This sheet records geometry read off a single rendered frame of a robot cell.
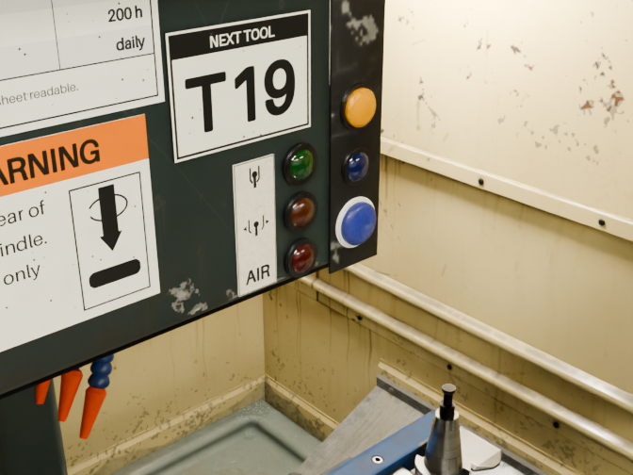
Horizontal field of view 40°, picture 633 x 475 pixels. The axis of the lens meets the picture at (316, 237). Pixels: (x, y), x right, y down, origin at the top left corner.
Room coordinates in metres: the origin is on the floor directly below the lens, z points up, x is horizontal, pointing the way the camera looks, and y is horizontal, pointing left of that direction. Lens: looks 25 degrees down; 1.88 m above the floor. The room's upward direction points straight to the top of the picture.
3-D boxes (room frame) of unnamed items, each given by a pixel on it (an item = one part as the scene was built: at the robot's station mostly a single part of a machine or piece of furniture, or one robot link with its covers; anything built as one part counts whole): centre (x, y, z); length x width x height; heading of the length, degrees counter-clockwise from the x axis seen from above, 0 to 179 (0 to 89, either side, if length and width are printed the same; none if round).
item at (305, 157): (0.50, 0.01, 1.69); 0.02 x 0.01 x 0.02; 132
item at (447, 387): (0.79, -0.14, 1.31); 0.02 x 0.02 x 0.03
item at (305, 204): (0.50, 0.01, 1.66); 0.02 x 0.01 x 0.02; 132
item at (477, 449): (0.83, -0.19, 1.21); 0.07 x 0.05 x 0.01; 42
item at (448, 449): (0.79, -0.14, 1.26); 0.04 x 0.04 x 0.07
